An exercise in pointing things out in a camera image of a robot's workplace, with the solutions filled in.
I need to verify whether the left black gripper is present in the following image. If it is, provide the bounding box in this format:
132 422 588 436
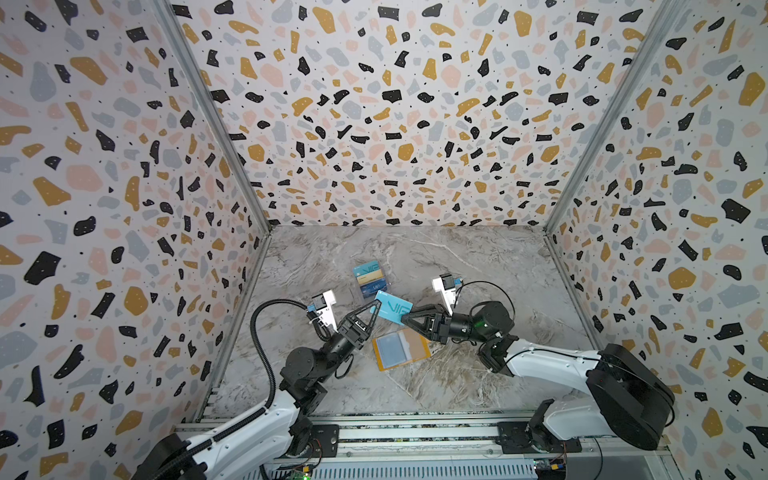
318 302 380 387

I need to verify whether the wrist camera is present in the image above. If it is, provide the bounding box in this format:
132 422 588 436
307 290 337 332
432 274 462 315

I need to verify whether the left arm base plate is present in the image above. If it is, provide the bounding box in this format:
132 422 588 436
283 423 340 460

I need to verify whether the teal credit card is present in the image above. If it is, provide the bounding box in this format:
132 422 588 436
375 291 413 325

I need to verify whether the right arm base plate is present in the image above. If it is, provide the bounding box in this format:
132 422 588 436
496 421 582 454

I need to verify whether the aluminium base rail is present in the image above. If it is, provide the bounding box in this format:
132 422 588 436
173 410 673 475

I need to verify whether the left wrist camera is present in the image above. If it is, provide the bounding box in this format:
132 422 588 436
307 290 337 332

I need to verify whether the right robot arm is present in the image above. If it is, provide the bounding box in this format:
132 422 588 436
401 301 674 452

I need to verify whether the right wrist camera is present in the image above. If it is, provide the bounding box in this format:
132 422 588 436
432 274 462 315

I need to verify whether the white ventilation grille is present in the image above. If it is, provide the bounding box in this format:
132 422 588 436
257 459 541 480

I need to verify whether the yellow card holder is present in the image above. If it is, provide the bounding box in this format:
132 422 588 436
373 328 431 371

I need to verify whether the black corrugated cable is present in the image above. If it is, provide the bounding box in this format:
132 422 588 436
149 298 311 480

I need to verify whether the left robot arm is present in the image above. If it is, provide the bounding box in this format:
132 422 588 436
133 299 381 479

